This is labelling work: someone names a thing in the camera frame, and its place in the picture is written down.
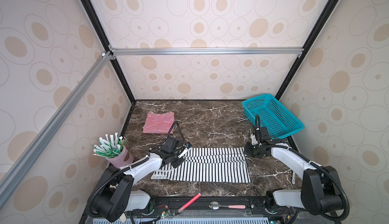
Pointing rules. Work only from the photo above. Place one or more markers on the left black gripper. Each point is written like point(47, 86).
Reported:
point(178, 163)

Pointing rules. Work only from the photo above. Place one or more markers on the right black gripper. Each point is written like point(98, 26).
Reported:
point(248, 148)

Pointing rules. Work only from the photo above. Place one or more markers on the red white striped tank top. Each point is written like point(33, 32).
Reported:
point(158, 123)

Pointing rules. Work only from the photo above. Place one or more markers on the black white striped tank top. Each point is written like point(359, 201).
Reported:
point(208, 165)

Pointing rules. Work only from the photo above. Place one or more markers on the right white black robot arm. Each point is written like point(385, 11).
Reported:
point(321, 192)

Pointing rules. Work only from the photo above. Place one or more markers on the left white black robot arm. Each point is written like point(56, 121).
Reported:
point(112, 194)

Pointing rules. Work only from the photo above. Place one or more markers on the teal plastic basket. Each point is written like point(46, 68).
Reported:
point(280, 122)

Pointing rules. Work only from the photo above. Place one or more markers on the clear plastic fork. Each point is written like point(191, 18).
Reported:
point(293, 178)

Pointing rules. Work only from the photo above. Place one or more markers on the pink cup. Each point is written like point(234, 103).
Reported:
point(122, 160)

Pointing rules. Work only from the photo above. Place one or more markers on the pink marker pen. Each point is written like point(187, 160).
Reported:
point(190, 202)

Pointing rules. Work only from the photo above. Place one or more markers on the green white straws bundle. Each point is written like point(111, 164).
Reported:
point(109, 147)

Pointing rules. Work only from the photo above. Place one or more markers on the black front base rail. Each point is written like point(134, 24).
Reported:
point(164, 210)

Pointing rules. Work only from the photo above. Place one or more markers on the pink handled metal spoon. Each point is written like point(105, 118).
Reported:
point(216, 206)

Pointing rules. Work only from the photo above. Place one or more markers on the horizontal aluminium back rail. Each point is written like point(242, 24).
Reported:
point(207, 51)

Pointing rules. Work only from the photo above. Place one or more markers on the diagonal aluminium left rail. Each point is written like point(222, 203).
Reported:
point(25, 162)

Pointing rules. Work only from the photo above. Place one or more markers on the right black corner post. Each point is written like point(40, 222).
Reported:
point(317, 28)

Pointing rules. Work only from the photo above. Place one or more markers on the black corner post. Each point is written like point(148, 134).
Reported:
point(97, 25)
point(317, 28)

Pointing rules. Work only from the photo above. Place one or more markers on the left black corner post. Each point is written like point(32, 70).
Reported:
point(97, 25)

